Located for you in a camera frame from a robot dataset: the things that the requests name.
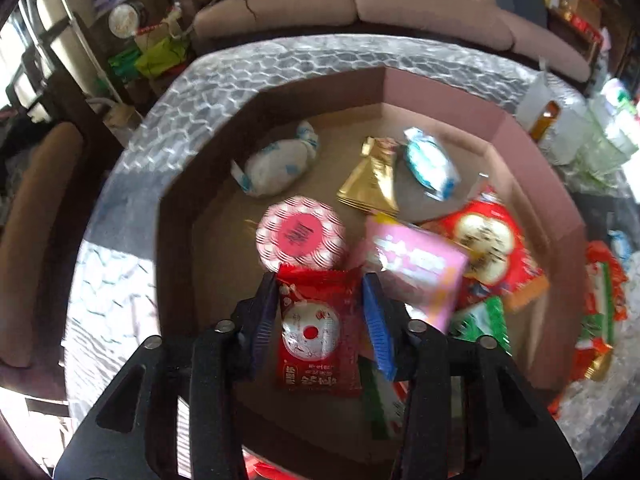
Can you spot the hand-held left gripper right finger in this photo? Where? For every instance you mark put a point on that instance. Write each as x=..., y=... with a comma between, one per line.
x=377, y=330

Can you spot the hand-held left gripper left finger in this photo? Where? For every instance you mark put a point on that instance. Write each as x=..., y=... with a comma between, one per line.
x=262, y=330

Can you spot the red packet with white circle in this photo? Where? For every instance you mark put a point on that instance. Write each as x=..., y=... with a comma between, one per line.
x=315, y=330

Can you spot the long green red packet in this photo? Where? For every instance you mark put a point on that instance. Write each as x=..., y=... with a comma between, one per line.
x=382, y=400

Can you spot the red hexagonal gift box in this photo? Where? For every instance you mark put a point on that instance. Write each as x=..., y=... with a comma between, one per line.
x=225, y=270

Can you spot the pink snack packet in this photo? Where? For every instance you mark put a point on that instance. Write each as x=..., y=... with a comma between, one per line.
x=415, y=265

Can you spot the green white snack packet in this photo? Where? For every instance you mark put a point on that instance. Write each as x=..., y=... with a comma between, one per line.
x=480, y=317

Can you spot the pink striped round snack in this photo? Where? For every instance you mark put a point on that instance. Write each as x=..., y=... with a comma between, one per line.
x=300, y=232

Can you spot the red packet with round label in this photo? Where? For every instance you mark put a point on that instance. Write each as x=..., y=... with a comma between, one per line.
x=482, y=245

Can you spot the gold triangular snack packet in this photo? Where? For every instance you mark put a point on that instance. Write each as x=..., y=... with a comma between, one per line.
x=372, y=180

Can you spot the round white blue snack packet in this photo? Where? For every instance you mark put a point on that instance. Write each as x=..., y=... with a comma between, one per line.
x=277, y=167

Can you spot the white blue candy packet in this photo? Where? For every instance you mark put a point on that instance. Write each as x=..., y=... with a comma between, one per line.
x=618, y=244
x=430, y=165

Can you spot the pile of orange red packets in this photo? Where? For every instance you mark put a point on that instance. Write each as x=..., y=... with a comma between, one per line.
x=600, y=310

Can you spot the brown armchair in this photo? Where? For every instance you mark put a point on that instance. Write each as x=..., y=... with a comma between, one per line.
x=35, y=240

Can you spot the yellow green bag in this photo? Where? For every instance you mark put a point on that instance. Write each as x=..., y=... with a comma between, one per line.
x=162, y=57

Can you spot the white floor lamp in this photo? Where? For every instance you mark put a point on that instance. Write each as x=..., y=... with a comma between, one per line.
x=100, y=65

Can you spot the dark wooden chair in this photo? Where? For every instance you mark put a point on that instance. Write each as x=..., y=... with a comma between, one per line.
x=60, y=85

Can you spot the beige sofa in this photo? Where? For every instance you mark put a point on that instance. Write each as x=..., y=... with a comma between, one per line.
x=425, y=15

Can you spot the white plastic bag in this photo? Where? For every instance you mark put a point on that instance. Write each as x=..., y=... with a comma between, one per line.
x=620, y=97

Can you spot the round tin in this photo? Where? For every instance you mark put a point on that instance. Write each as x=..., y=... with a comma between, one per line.
x=126, y=19

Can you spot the flat red box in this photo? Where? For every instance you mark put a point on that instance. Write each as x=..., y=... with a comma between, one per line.
x=587, y=30

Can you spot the dark wooden cabinet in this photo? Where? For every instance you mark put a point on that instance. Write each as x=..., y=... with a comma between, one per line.
x=617, y=35

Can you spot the brown cardboard box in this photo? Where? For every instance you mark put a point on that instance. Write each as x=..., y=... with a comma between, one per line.
x=580, y=0

